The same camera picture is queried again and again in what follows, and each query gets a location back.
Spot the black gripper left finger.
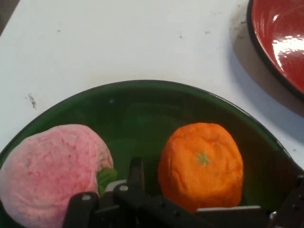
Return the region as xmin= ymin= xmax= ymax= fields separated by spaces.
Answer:
xmin=62 ymin=157 xmax=152 ymax=228

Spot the pink toy peach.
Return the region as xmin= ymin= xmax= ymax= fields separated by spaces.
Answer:
xmin=0 ymin=123 xmax=119 ymax=228

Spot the dark green round plate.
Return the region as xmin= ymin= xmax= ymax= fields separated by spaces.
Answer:
xmin=0 ymin=80 xmax=300 ymax=228

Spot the red round plate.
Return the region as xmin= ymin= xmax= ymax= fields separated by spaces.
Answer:
xmin=246 ymin=0 xmax=304 ymax=100

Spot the orange toy mandarin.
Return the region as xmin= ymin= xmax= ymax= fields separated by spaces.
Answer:
xmin=157 ymin=122 xmax=244 ymax=213

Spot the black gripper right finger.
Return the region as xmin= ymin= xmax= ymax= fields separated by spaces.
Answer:
xmin=267 ymin=175 xmax=304 ymax=228

